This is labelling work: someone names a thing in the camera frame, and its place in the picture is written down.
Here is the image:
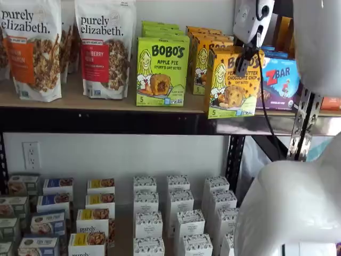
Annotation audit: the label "perforated steel rack upright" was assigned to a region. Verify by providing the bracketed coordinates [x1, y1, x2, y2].
[287, 87, 324, 162]

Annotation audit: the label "red label granola bag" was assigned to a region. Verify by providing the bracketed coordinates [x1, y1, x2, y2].
[74, 0, 137, 100]

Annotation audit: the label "yellow label granola box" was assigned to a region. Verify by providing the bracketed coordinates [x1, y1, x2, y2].
[76, 208, 116, 236]
[68, 233, 108, 256]
[85, 193, 116, 211]
[87, 178, 116, 195]

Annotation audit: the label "white granola pouch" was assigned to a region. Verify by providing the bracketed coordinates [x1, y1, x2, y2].
[0, 26, 11, 81]
[60, 22, 74, 85]
[68, 25, 82, 74]

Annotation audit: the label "grey green label box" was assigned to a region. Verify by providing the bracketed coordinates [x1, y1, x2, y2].
[7, 174, 40, 197]
[0, 241, 14, 256]
[0, 196, 29, 220]
[0, 218, 21, 243]

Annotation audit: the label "white wall outlet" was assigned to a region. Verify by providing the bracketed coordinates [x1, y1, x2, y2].
[22, 141, 40, 171]

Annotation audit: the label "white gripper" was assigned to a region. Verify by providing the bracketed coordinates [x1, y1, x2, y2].
[233, 0, 275, 76]

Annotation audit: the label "white patterned-top carton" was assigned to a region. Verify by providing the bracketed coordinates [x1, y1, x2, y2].
[134, 212, 163, 239]
[204, 177, 230, 211]
[133, 191, 159, 214]
[133, 236, 165, 256]
[210, 189, 238, 214]
[215, 207, 239, 237]
[174, 210, 206, 241]
[181, 234, 213, 256]
[133, 175, 157, 193]
[167, 174, 191, 191]
[221, 233, 236, 256]
[168, 189, 194, 227]

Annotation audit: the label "orange brown snack box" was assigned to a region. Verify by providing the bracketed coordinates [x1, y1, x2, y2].
[274, 15, 296, 51]

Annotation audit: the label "orange label granola bag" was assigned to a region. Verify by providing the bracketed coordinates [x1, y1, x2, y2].
[0, 0, 63, 102]

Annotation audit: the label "black metal shelving rack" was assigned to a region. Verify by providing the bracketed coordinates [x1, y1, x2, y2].
[0, 0, 341, 197]

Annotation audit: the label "white patterned small boxes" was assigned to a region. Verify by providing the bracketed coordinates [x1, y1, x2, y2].
[66, 186, 187, 256]

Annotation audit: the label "wooden shelf board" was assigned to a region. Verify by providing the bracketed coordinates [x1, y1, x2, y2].
[0, 61, 341, 118]

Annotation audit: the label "orange Bobo's oat bites box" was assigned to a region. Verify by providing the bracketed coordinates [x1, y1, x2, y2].
[204, 45, 266, 120]
[192, 35, 236, 95]
[185, 26, 223, 35]
[188, 31, 232, 41]

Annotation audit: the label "green Bobo's oat bites box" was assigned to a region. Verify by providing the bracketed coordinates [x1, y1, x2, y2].
[136, 36, 190, 107]
[143, 31, 188, 39]
[142, 26, 184, 34]
[141, 20, 180, 29]

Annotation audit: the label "blue label granola box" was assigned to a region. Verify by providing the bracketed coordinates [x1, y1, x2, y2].
[36, 193, 71, 214]
[30, 212, 67, 237]
[18, 234, 59, 256]
[42, 178, 74, 195]

